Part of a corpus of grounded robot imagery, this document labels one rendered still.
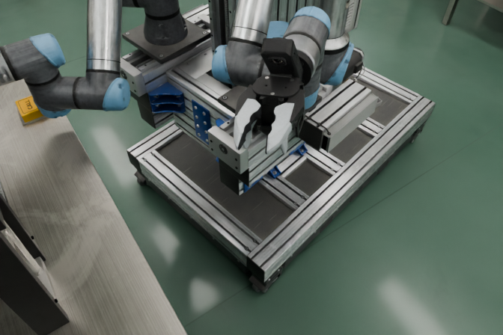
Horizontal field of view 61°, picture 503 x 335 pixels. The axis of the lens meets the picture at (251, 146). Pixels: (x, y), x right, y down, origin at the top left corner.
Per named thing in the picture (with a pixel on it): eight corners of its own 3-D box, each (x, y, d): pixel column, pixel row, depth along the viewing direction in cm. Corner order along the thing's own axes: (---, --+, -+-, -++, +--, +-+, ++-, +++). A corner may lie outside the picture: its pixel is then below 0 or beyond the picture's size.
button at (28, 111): (52, 113, 111) (49, 105, 110) (25, 123, 109) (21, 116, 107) (45, 98, 115) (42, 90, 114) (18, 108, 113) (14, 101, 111)
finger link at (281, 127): (290, 176, 60) (296, 131, 66) (287, 146, 56) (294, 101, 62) (269, 176, 61) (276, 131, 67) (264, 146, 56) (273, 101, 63)
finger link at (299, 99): (302, 130, 60) (307, 90, 66) (302, 122, 59) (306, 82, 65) (269, 129, 61) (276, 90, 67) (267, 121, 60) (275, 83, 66)
